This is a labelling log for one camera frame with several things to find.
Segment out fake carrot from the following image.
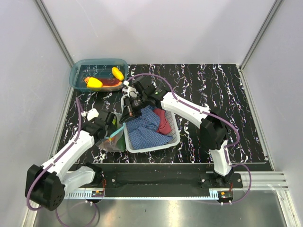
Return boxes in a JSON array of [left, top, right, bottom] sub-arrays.
[[84, 78, 122, 88]]

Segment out fake yellow banana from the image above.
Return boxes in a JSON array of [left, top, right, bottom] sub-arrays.
[[111, 67, 124, 81]]

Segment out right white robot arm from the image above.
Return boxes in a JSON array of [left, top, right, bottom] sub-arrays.
[[121, 73, 239, 188]]

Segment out clear zip top bag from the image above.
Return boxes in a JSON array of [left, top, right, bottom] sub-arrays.
[[96, 113, 125, 153]]

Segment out fake yellow lemon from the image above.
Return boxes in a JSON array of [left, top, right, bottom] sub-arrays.
[[85, 77, 103, 88]]

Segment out blue checkered shirt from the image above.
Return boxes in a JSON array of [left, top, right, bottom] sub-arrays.
[[126, 106, 173, 150]]

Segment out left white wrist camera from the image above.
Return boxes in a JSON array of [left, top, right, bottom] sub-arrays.
[[81, 108, 99, 121]]

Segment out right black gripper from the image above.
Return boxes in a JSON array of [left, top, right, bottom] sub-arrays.
[[120, 94, 148, 125]]

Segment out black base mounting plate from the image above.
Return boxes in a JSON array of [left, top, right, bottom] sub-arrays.
[[75, 163, 244, 198]]

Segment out fake green cucumber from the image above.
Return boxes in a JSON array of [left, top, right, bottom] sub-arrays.
[[117, 136, 125, 152]]

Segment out white plastic basket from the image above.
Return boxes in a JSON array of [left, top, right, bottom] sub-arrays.
[[124, 106, 180, 153]]

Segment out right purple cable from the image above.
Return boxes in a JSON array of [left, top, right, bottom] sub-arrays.
[[125, 72, 252, 205]]

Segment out red cloth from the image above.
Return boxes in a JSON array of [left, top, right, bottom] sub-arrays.
[[153, 108, 171, 135]]

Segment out blue transparent plastic tub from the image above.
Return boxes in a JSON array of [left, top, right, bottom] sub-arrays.
[[69, 59, 128, 92]]

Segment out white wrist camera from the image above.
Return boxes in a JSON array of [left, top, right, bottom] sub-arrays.
[[122, 81, 138, 98], [81, 108, 99, 121]]

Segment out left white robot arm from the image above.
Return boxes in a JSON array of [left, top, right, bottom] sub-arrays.
[[25, 109, 116, 211]]

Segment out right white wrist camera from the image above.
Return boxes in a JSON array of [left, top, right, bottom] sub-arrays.
[[122, 81, 138, 98]]

